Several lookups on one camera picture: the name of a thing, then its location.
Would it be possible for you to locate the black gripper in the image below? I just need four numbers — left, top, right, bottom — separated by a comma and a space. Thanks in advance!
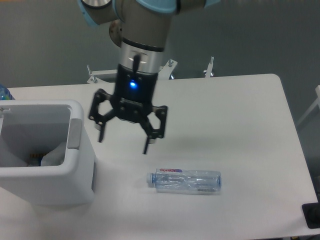
88, 64, 168, 155

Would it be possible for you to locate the clear plastic water bottle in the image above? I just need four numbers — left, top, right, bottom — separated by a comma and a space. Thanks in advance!
146, 168, 222, 195

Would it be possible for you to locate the white paper trash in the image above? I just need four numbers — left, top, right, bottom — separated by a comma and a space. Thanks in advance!
40, 142, 67, 167

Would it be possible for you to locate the white trash can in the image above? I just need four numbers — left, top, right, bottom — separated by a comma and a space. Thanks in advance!
0, 100, 97, 205

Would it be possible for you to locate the blue snack wrapper in bin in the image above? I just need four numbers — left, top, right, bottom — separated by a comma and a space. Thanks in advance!
27, 153, 46, 167

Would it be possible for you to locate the black device at table corner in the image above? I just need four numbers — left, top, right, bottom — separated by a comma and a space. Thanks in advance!
301, 202, 320, 229

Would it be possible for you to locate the white pedestal base frame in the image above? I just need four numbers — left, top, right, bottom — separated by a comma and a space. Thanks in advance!
87, 56, 215, 84

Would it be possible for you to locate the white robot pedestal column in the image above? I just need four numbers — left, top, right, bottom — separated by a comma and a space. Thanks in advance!
109, 19, 123, 48

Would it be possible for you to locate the white frame at right edge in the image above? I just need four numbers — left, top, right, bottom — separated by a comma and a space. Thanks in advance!
295, 85, 320, 130

